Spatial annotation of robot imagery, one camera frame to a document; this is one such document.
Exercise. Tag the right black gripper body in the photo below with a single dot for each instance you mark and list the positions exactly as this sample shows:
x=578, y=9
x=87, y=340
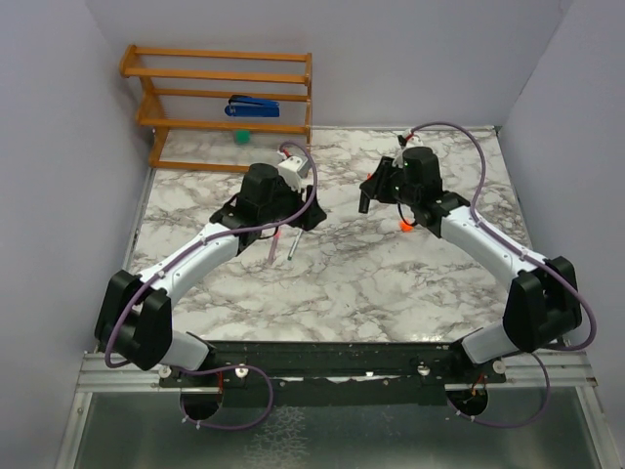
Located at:
x=397, y=191

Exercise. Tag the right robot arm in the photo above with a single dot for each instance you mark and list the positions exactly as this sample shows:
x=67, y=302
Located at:
x=541, y=305

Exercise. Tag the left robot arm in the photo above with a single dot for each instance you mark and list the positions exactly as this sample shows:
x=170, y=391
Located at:
x=135, y=325

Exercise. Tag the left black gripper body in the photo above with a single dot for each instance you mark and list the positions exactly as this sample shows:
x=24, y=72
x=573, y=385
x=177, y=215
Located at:
x=287, y=202

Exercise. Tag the white green-tipped pen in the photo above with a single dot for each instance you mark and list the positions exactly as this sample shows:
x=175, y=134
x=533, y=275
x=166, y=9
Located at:
x=294, y=246

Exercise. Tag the wooden shelf rack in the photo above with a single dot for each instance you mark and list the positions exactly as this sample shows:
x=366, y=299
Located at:
x=282, y=77

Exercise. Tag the black orange highlighter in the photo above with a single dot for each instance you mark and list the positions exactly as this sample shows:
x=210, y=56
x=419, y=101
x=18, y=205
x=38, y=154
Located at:
x=364, y=202

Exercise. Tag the pink highlighter pen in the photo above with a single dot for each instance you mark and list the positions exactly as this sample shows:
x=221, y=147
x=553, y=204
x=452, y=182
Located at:
x=274, y=243

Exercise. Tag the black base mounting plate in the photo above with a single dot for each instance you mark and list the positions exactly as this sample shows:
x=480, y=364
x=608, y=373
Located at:
x=334, y=373

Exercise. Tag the blue stapler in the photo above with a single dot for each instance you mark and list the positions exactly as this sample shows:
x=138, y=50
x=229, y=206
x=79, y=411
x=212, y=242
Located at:
x=246, y=106

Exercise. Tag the aluminium frame rail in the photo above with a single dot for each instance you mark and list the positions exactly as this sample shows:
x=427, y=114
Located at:
x=571, y=369

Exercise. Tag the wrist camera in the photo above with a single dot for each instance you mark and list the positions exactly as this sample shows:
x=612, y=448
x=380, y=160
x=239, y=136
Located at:
x=294, y=170
x=406, y=140

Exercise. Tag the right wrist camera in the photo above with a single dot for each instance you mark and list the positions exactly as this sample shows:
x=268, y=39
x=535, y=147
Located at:
x=406, y=140

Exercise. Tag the green eraser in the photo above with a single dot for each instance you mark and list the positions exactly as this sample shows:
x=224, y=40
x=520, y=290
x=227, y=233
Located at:
x=242, y=137

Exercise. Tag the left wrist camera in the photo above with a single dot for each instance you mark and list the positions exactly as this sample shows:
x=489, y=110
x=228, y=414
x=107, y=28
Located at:
x=294, y=170

